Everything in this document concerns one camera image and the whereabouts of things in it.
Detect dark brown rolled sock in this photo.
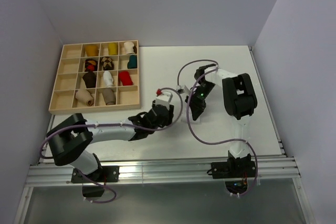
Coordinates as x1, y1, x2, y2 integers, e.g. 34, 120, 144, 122
82, 71, 96, 89

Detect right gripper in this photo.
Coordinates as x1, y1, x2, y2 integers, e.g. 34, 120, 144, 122
185, 82, 215, 121

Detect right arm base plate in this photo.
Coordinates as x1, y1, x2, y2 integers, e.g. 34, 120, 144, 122
207, 161, 257, 179

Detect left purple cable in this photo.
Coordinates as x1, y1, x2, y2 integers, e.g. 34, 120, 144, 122
39, 87, 183, 204

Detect aluminium rail frame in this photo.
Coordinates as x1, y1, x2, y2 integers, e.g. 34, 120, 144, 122
15, 46, 316, 223

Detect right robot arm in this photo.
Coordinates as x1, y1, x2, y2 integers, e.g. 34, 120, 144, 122
186, 64, 258, 177

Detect white rolled sock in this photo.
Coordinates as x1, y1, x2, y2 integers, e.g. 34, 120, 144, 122
103, 71, 114, 87

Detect purple cable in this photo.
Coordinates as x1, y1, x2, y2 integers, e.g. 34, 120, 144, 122
39, 87, 183, 204
177, 59, 258, 198

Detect brown sock striped cuff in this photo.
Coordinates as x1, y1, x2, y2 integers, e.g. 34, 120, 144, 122
102, 88, 117, 105

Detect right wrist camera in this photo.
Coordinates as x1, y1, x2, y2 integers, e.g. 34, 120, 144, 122
176, 85, 190, 95

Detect brown tan checkered rolled sock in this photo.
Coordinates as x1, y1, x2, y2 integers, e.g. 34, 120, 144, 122
100, 57, 114, 71

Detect teal rolled sock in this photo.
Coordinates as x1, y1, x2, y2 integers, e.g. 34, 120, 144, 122
127, 55, 138, 69

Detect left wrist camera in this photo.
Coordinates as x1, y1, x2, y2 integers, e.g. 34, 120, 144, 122
155, 89, 173, 110

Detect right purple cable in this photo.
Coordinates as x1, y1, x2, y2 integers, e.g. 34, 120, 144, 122
177, 59, 258, 198

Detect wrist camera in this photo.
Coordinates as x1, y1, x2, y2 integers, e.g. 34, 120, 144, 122
155, 89, 173, 110
176, 85, 190, 95

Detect wooden compartment tray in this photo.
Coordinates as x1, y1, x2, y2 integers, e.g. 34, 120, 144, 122
49, 40, 141, 114

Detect cream rolled sock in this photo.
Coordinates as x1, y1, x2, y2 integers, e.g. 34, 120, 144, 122
123, 41, 136, 55

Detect mustard yellow rolled sock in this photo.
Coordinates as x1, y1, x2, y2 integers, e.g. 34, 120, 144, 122
84, 44, 99, 57

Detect white sock black stripes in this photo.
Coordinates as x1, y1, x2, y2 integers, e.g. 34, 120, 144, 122
180, 114, 201, 124

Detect brown red argyle rolled sock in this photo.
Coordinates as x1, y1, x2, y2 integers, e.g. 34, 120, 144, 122
84, 59, 98, 72

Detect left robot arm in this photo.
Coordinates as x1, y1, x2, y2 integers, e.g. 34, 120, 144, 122
47, 104, 174, 182

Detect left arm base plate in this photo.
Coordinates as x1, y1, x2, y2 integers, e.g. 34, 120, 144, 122
71, 166, 119, 184

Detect beige maroon sock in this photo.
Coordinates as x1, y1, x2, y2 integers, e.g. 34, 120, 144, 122
75, 89, 94, 106

